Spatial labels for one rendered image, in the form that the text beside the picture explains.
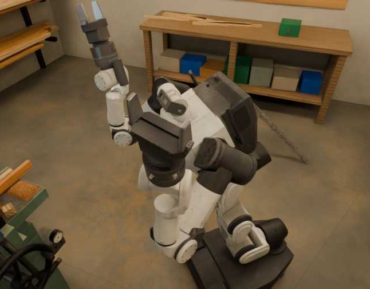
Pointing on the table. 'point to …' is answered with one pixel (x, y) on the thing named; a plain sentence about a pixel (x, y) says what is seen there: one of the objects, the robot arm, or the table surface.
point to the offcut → (8, 210)
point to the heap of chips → (23, 190)
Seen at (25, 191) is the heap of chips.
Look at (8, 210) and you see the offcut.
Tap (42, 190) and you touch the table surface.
